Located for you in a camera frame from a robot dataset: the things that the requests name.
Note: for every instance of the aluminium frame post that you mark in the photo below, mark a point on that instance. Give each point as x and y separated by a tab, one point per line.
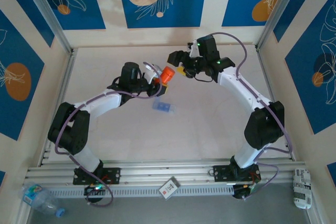
277	11
49	14

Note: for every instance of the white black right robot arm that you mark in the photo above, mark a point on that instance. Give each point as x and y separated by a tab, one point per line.
244	90

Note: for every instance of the small white card box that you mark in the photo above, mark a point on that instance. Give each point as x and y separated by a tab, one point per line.
170	187

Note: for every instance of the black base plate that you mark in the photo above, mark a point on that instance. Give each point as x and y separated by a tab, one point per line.
113	175
221	172

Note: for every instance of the black controller board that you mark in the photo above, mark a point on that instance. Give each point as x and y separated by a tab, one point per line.
94	189
242	191

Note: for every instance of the orange pill bottle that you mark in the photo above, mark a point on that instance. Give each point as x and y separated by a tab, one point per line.
168	75

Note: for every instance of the black left controller board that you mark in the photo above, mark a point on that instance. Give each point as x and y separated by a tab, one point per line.
94	189

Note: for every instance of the clear plastic water bottle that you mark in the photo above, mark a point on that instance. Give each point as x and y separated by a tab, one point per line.
39	200

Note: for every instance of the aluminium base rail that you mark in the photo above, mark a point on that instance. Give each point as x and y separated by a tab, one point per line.
162	171

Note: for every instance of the black right controller board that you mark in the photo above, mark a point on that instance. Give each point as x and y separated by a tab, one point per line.
242	191

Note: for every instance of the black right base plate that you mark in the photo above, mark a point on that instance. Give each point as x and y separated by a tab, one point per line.
221	172

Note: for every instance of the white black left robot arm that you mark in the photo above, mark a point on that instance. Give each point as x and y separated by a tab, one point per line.
105	103

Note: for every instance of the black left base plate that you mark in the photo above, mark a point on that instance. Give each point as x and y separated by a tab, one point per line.
113	175

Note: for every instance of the newspaper wrapped package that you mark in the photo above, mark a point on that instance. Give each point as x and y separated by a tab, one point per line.
302	188

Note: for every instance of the blue clear pill organizer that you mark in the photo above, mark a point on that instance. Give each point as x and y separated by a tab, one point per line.
164	107

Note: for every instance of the aluminium side rail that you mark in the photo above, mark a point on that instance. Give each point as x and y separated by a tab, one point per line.
266	77
61	95

